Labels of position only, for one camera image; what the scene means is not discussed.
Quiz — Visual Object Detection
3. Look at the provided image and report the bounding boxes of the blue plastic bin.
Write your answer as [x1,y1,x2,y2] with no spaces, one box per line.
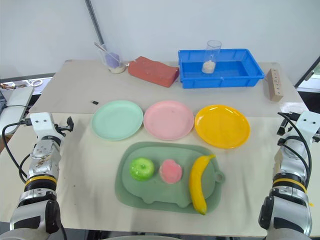
[177,48,266,89]

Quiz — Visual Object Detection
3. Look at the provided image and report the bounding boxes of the pink plate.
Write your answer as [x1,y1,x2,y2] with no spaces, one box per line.
[143,100,195,141]

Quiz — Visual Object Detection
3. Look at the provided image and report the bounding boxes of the white table cloth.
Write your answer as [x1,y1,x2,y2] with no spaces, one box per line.
[56,112,285,230]

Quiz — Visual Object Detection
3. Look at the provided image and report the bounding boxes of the thin black cable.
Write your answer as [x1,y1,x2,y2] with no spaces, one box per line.
[1,104,31,111]

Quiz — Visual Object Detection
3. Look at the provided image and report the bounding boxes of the tall clear glass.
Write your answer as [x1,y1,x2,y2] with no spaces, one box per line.
[201,39,223,75]

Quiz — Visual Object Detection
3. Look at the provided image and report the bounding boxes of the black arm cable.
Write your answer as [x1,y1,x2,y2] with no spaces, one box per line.
[276,112,313,187]
[1,119,32,185]

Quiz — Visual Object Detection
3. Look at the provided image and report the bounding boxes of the green apple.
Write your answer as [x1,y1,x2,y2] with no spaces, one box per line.
[129,156,155,182]

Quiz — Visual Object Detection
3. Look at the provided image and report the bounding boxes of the clear cup with purple content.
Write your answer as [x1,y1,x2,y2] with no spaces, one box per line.
[99,43,126,75]

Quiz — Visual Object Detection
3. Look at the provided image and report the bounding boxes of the pink peach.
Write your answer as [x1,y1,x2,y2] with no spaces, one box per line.
[159,159,183,185]

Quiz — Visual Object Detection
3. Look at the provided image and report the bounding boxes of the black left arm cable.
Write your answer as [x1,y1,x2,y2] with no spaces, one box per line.
[1,119,32,185]

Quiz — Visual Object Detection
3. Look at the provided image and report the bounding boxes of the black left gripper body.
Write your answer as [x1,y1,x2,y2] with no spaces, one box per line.
[53,121,69,138]

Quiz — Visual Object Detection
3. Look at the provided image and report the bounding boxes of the grey flexible metal conduit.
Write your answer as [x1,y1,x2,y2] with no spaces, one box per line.
[84,0,105,47]

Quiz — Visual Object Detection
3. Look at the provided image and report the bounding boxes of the red brick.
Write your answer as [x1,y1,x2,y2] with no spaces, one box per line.
[127,55,181,89]

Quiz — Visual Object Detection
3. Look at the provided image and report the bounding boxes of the thin stick in cup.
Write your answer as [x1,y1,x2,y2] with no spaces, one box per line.
[93,42,121,64]

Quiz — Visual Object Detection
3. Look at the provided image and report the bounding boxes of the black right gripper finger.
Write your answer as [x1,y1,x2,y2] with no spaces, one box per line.
[278,119,288,137]

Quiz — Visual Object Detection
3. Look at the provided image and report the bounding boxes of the grey laptop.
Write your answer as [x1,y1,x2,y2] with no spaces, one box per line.
[0,85,35,137]

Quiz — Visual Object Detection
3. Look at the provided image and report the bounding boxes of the white handled scissors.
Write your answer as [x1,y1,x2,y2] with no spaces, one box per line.
[24,79,44,88]

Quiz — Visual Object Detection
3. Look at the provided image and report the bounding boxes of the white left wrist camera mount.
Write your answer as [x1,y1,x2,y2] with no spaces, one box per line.
[29,112,58,138]

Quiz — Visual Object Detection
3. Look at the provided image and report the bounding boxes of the yellow banana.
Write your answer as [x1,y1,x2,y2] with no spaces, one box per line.
[188,153,217,216]

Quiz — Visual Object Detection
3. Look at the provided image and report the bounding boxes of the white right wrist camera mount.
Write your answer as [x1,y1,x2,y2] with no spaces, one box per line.
[296,110,320,144]

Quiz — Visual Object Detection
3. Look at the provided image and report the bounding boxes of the sage green silicone tray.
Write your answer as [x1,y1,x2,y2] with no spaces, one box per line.
[114,141,226,215]

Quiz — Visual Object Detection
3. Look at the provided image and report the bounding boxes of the mint green plate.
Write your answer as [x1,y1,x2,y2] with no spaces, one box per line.
[90,99,144,142]

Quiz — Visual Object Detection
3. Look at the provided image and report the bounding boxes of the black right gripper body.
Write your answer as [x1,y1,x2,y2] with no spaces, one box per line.
[284,112,301,132]

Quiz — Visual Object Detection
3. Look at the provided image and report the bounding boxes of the wooden block with holes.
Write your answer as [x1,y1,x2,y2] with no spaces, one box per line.
[264,67,285,102]

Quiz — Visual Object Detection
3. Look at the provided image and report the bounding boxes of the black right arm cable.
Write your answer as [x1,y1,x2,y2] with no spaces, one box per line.
[276,112,313,187]

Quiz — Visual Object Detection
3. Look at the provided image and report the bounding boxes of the clear plastic dish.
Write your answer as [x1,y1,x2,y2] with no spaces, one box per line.
[280,103,309,116]

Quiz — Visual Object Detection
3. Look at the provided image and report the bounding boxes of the yellow plate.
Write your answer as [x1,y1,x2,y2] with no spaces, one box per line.
[194,104,251,150]

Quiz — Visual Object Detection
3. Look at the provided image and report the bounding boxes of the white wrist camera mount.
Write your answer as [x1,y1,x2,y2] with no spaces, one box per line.
[29,112,58,138]
[296,110,320,144]

